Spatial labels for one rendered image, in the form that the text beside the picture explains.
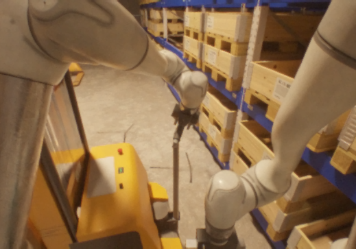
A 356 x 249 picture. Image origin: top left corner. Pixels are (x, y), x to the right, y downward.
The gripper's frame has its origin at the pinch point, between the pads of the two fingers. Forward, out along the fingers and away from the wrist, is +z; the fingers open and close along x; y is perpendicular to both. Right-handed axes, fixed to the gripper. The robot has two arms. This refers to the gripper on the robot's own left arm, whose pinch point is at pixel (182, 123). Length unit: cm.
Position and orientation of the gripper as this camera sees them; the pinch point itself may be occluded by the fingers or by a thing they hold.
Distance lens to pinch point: 111.5
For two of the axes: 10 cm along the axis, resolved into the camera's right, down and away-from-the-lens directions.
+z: -1.5, 4.6, 8.7
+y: 3.1, -8.2, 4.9
